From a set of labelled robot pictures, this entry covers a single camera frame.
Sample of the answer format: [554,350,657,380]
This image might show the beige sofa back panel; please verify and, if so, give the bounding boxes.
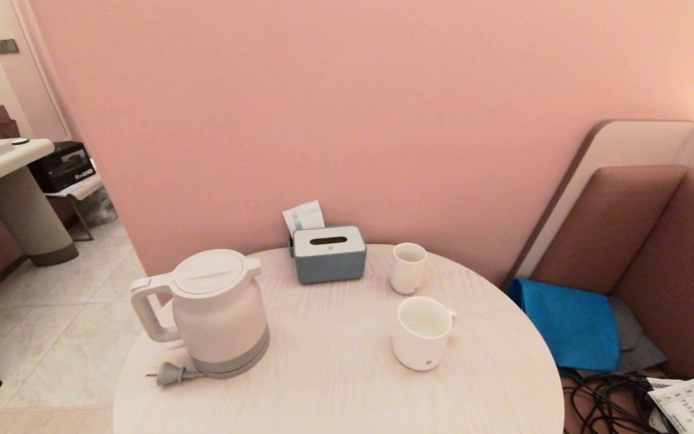
[504,119,694,287]

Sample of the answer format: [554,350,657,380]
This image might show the printed paper sheet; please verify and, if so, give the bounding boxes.
[646,377,694,434]

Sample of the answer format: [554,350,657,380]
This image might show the black tangled cables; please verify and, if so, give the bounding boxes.
[561,368,694,434]

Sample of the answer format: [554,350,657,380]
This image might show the small white stool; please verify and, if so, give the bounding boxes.
[45,175,104,242]

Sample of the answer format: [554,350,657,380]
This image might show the white paper packets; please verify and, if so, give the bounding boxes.
[282,200,326,236]

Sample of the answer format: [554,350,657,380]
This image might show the blue folded cloth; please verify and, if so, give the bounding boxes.
[507,278,621,373]

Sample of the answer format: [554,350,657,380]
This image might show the white electric kettle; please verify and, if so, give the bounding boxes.
[130,249,270,376]

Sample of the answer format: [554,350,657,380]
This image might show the grey folded cloth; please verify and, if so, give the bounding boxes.
[609,294,668,377]

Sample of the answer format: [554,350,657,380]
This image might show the blue-grey tissue box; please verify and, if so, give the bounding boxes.
[291,226,367,285]

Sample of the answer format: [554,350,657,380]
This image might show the brown upholstered sofa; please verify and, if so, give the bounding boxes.
[528,166,694,434]

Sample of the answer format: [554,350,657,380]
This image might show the white ribbed mug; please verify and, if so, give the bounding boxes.
[391,296,457,371]

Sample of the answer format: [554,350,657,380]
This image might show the grey power plug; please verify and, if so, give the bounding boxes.
[146,362,203,388]

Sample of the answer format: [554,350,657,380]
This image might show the grey round kettle base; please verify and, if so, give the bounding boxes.
[193,350,270,380]

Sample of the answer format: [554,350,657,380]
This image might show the clear plastic bag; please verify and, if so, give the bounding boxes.
[79,187,119,227]

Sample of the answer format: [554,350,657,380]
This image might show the white handleless cup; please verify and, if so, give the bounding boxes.
[390,242,428,295]

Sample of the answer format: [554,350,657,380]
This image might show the black box appliance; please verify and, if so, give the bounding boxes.
[27,141,96,193]

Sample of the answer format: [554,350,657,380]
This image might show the white pedestal counter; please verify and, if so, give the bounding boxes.
[0,139,80,268]

